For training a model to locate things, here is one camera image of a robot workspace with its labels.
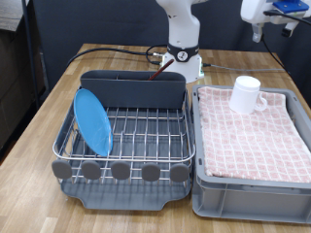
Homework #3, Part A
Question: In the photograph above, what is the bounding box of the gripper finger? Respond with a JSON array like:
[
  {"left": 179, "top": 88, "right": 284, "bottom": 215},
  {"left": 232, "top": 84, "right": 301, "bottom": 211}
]
[
  {"left": 280, "top": 21, "right": 300, "bottom": 39},
  {"left": 252, "top": 22, "right": 264, "bottom": 44}
]

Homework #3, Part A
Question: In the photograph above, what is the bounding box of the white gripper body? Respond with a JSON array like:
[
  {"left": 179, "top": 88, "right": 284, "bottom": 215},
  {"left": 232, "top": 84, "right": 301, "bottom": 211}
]
[{"left": 239, "top": 0, "right": 311, "bottom": 26}]

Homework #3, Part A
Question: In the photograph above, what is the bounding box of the brown wooden spoon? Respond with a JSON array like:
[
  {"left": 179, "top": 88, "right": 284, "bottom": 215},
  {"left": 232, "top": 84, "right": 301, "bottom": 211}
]
[{"left": 148, "top": 58, "right": 175, "bottom": 82}]

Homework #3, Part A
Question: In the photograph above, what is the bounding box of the blue plastic plate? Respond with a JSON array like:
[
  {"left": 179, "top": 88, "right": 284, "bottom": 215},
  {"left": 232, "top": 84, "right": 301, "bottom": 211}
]
[{"left": 73, "top": 87, "right": 114, "bottom": 157}]

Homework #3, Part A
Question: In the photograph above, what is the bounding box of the pink checked dish cloth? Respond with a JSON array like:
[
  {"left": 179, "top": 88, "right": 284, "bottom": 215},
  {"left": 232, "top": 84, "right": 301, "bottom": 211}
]
[{"left": 197, "top": 85, "right": 311, "bottom": 184}]

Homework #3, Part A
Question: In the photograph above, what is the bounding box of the gray dish drying rack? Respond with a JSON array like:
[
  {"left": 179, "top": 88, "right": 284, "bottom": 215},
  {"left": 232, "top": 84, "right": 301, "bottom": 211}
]
[{"left": 59, "top": 88, "right": 194, "bottom": 212}]

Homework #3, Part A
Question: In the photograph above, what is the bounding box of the white mug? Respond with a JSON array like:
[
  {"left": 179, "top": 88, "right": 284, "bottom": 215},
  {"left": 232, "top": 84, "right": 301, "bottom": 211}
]
[{"left": 228, "top": 75, "right": 269, "bottom": 116}]

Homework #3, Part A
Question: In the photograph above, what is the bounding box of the dark grey cutlery holder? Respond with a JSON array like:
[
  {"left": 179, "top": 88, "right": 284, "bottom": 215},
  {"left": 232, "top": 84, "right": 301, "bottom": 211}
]
[{"left": 80, "top": 70, "right": 188, "bottom": 111}]

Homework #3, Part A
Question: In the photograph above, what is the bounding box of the dark grey fabric backdrop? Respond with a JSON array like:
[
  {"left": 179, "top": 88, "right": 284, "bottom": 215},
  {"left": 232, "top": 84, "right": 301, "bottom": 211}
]
[{"left": 32, "top": 0, "right": 311, "bottom": 93}]

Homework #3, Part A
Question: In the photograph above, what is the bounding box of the grey plastic crate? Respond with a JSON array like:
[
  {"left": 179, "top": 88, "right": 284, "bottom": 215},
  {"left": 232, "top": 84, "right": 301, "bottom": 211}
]
[{"left": 191, "top": 84, "right": 311, "bottom": 225}]

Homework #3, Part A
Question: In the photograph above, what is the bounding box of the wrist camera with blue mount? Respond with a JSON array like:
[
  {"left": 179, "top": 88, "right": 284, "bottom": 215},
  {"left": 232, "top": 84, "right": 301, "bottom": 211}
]
[{"left": 271, "top": 0, "right": 311, "bottom": 17}]

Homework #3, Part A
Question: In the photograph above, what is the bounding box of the black camera cable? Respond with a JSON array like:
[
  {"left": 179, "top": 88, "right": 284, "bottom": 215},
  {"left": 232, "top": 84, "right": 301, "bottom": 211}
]
[{"left": 261, "top": 9, "right": 311, "bottom": 78}]

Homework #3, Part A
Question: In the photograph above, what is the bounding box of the black table cable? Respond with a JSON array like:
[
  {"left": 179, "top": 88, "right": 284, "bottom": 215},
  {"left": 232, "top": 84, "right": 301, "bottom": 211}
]
[{"left": 66, "top": 44, "right": 169, "bottom": 68}]

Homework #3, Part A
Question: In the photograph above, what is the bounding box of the metal wire dish rack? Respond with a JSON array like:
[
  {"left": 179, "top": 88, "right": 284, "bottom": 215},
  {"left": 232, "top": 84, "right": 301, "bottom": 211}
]
[{"left": 52, "top": 86, "right": 197, "bottom": 184}]

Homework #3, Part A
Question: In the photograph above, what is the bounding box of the dark metal frame post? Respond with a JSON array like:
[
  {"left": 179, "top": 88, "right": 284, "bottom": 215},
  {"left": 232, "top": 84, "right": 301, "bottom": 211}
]
[{"left": 21, "top": 0, "right": 42, "bottom": 110}]

